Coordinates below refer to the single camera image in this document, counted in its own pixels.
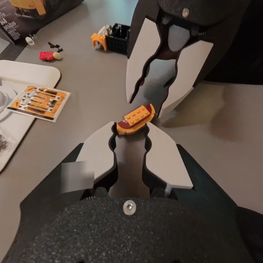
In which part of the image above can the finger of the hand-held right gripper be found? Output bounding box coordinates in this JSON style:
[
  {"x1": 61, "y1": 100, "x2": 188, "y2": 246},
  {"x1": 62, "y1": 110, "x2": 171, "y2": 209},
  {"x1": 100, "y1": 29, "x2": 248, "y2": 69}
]
[
  {"x1": 125, "y1": 17, "x2": 162, "y2": 104},
  {"x1": 157, "y1": 40, "x2": 214, "y2": 118}
]

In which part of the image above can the lego set cardboard box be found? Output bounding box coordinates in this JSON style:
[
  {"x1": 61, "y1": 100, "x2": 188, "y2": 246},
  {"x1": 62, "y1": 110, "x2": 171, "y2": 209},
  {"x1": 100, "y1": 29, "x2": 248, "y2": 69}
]
[{"x1": 0, "y1": 0, "x2": 86, "y2": 45}]

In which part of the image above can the clear plastic bag of pieces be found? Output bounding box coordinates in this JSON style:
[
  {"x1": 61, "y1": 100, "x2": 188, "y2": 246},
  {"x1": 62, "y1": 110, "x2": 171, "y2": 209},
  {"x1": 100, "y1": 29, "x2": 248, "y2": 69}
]
[{"x1": 0, "y1": 127, "x2": 18, "y2": 159}]

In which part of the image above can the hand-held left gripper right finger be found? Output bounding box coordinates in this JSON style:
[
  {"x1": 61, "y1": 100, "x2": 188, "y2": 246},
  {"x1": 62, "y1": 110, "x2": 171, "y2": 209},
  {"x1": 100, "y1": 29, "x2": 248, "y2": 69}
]
[{"x1": 143, "y1": 122, "x2": 194, "y2": 190}]

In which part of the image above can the white round stand base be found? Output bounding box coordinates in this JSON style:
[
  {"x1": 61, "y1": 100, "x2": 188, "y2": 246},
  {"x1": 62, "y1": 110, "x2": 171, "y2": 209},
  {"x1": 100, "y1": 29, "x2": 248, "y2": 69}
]
[{"x1": 0, "y1": 80, "x2": 19, "y2": 122}]

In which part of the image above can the red lego minifigure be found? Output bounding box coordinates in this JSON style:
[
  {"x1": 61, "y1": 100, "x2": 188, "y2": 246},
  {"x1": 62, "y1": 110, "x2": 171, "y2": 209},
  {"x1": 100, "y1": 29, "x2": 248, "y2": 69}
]
[{"x1": 39, "y1": 51, "x2": 62, "y2": 62}]

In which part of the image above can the white rounded board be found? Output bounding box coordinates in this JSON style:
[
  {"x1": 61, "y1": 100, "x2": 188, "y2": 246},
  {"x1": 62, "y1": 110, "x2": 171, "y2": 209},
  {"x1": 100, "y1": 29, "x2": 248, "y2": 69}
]
[{"x1": 0, "y1": 60, "x2": 62, "y2": 173}]

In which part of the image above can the person's right forearm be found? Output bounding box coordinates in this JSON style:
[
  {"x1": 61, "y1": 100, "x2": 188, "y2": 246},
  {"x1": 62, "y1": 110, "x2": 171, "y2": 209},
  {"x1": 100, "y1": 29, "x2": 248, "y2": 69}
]
[{"x1": 204, "y1": 0, "x2": 263, "y2": 85}]

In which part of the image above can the orange curved lego assembly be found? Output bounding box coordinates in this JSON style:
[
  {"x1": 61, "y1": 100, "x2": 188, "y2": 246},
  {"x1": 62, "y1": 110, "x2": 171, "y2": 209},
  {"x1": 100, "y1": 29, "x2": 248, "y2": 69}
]
[{"x1": 116, "y1": 104, "x2": 156, "y2": 135}]

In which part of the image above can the cluster of tiny black pieces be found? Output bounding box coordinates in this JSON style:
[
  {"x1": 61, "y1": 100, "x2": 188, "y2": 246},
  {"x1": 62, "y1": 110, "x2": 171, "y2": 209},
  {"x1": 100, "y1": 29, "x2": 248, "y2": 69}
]
[{"x1": 48, "y1": 41, "x2": 63, "y2": 52}]

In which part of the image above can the orange studded lego plate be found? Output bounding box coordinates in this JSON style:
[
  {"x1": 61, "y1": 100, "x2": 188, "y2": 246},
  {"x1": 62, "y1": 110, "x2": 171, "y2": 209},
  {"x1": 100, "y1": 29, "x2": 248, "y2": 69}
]
[{"x1": 124, "y1": 105, "x2": 150, "y2": 127}]

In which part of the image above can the black orange lego car chassis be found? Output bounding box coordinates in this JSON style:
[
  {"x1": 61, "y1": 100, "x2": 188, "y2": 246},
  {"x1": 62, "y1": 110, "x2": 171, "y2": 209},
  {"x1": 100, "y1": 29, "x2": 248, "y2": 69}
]
[{"x1": 91, "y1": 22, "x2": 131, "y2": 55}]

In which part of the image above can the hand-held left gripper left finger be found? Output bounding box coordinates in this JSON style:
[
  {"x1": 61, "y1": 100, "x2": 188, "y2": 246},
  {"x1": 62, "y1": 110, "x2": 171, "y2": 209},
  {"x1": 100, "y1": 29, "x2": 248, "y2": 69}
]
[{"x1": 75, "y1": 121, "x2": 119, "y2": 186}]

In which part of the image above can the orange black sticker sheet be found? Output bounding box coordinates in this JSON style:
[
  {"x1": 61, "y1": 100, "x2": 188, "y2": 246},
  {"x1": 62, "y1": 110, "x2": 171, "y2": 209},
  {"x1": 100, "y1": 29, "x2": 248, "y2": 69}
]
[{"x1": 4, "y1": 85, "x2": 71, "y2": 123}]

